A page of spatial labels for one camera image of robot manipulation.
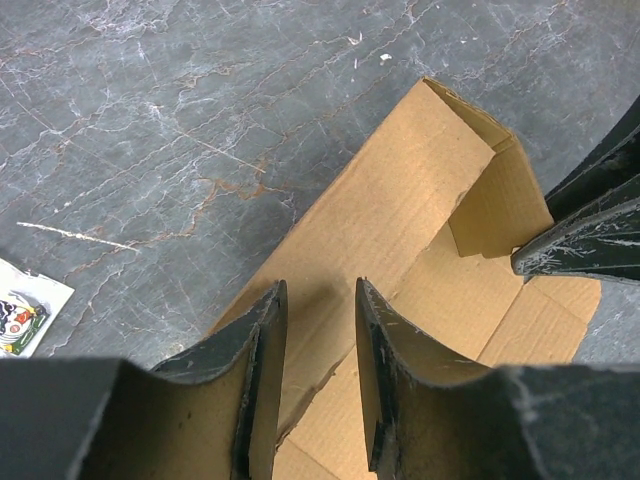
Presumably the small white plastic block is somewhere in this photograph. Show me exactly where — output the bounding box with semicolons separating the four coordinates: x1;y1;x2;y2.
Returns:
1;259;74;358

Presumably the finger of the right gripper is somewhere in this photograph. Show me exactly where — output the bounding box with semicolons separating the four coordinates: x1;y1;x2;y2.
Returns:
511;199;639;284
544;100;639;235

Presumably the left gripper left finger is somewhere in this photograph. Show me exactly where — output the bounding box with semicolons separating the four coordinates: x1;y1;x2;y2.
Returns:
1;281;288;479

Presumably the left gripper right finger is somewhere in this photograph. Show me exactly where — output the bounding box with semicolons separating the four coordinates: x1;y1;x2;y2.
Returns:
355;279;639;479

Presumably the brown cardboard box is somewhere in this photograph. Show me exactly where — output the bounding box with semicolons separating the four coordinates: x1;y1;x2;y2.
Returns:
221;78;601;479

